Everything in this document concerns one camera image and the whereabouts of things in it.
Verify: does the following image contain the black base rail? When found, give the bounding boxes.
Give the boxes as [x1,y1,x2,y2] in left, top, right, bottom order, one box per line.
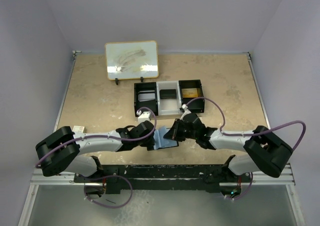
[74,164,250,194]

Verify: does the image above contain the black VIP cards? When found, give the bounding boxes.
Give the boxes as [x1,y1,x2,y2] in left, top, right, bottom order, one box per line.
[159,89,177,100]

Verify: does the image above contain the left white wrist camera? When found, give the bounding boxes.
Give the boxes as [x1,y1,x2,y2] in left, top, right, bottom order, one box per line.
[136,107,153,123]

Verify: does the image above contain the gold cards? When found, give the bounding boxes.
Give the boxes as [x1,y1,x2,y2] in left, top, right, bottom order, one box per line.
[181,88,201,98]

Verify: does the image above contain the silver VIP cards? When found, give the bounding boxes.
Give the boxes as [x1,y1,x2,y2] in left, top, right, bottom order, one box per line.
[137,90,157,102]

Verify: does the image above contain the white board with yellow rim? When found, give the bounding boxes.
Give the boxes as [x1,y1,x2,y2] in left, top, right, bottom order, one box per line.
[104,40,160,82]

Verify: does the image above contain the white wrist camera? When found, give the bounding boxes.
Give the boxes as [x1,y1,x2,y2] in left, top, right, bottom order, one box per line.
[136,107,153,123]
[179,104,192,121]

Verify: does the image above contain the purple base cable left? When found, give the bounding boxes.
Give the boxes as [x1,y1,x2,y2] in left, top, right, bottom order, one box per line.
[83,175,133,209]

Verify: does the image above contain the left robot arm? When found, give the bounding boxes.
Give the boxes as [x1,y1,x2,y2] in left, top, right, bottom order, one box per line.
[35,120,156,182]

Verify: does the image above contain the black white card sorting tray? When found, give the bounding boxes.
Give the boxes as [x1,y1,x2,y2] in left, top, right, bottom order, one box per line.
[134,79,205,116]

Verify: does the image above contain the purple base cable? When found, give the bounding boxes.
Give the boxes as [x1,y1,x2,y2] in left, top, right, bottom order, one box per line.
[83,175,133,209]
[223,172,254,201]

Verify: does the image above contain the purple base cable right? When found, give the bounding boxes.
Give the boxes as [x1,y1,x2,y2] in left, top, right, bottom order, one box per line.
[223,172,254,201]

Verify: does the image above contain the small white green box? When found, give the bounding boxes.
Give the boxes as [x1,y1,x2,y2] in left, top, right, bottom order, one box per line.
[72,125,85,133]

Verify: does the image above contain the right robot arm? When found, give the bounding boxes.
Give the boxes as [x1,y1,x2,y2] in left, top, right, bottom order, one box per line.
[163,113,293,182]

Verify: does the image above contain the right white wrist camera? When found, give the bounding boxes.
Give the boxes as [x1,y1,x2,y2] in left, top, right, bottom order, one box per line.
[179,104,192,121]

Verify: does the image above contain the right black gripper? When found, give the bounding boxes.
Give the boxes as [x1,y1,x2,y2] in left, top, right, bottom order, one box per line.
[163,118,198,142]

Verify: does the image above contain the black leather card holder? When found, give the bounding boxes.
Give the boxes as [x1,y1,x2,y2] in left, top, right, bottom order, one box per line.
[147,126,179,151]

